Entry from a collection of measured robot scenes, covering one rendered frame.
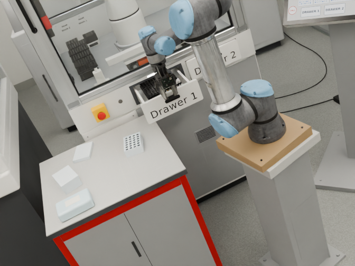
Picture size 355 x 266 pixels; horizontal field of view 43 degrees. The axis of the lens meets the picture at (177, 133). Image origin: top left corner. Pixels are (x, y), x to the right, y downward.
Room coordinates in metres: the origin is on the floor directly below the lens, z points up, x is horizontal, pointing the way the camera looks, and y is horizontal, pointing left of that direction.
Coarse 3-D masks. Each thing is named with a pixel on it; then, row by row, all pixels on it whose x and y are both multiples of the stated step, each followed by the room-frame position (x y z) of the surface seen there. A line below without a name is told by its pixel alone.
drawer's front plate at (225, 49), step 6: (228, 42) 2.14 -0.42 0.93; (234, 42) 2.14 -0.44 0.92; (222, 48) 2.13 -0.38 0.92; (228, 48) 2.13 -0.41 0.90; (234, 48) 2.14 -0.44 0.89; (222, 54) 2.13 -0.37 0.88; (228, 54) 2.13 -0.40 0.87; (240, 54) 2.14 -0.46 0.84; (192, 60) 2.11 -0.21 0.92; (228, 60) 2.13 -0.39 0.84; (234, 60) 2.14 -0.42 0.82; (192, 66) 2.11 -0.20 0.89; (198, 66) 2.11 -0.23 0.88; (192, 72) 2.11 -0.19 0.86; (198, 72) 2.11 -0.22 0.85; (192, 78) 2.11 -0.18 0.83
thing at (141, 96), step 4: (176, 68) 2.16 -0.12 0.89; (172, 72) 2.22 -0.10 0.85; (176, 72) 2.14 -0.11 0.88; (180, 72) 2.09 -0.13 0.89; (176, 76) 2.18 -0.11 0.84; (180, 76) 2.08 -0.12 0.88; (184, 76) 2.03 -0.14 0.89; (180, 80) 2.12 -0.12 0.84; (184, 80) 2.01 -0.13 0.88; (188, 80) 1.97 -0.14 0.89; (136, 88) 2.20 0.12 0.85; (140, 88) 2.20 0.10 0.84; (136, 92) 2.06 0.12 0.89; (140, 92) 2.17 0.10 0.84; (140, 96) 2.01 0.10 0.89; (144, 96) 2.11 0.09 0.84; (140, 100) 2.00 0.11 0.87; (144, 100) 2.06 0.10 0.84
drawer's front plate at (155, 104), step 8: (192, 80) 1.89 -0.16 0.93; (184, 88) 1.87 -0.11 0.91; (192, 88) 1.87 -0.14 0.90; (160, 96) 1.86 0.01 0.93; (168, 96) 1.86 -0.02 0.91; (184, 96) 1.87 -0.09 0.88; (192, 96) 1.87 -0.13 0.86; (200, 96) 1.88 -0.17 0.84; (144, 104) 1.85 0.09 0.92; (152, 104) 1.85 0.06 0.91; (160, 104) 1.85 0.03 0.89; (168, 104) 1.86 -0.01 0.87; (176, 104) 1.86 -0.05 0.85; (184, 104) 1.87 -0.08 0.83; (144, 112) 1.84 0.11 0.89; (152, 112) 1.85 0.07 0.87; (168, 112) 1.86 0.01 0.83; (152, 120) 1.85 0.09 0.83
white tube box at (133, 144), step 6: (138, 132) 1.85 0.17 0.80; (126, 138) 1.85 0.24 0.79; (132, 138) 1.82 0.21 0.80; (138, 138) 1.81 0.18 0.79; (126, 144) 1.79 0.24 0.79; (132, 144) 1.77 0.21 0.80; (138, 144) 1.75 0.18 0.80; (126, 150) 1.73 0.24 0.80; (132, 150) 1.73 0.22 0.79; (138, 150) 1.73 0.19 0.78; (126, 156) 1.73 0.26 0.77
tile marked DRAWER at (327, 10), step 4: (332, 4) 1.89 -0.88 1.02; (336, 4) 1.88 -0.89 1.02; (340, 4) 1.87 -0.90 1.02; (344, 4) 1.86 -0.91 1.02; (324, 8) 1.91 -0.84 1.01; (328, 8) 1.90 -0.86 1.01; (332, 8) 1.88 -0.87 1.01; (336, 8) 1.87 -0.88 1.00; (340, 8) 1.86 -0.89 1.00; (344, 8) 1.85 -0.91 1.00; (324, 12) 1.90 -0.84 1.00; (328, 12) 1.89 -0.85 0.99; (332, 12) 1.88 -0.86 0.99; (336, 12) 1.86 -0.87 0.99; (340, 12) 1.85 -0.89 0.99; (344, 12) 1.84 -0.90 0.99
